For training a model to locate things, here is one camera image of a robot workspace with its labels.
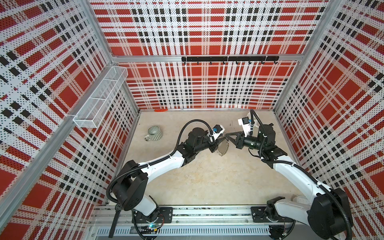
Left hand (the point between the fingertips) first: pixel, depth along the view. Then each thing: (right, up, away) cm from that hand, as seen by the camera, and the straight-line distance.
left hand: (222, 137), depth 78 cm
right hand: (+1, +1, -4) cm, 4 cm away
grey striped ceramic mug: (-43, 0, +23) cm, 49 cm away
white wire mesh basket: (-79, +14, +13) cm, 81 cm away
